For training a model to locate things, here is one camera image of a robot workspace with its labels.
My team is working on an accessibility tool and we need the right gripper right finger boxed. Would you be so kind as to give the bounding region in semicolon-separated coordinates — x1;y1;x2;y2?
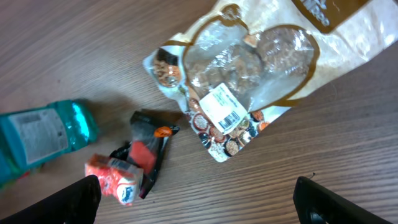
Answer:
293;176;391;224

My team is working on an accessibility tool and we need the blue bottle with white cap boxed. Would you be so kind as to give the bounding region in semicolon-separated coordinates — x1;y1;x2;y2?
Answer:
1;100;98;186

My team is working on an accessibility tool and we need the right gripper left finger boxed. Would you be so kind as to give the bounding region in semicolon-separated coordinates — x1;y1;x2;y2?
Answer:
1;175;101;224

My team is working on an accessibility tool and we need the red white packet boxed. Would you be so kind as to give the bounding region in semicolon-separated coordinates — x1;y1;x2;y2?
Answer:
85;154;144;206

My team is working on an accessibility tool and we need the black red snack packet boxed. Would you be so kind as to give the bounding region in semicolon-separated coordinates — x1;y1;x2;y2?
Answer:
110;111;180;199

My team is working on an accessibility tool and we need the beige PanTree snack pouch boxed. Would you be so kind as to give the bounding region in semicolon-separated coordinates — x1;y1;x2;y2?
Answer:
143;0;397;162

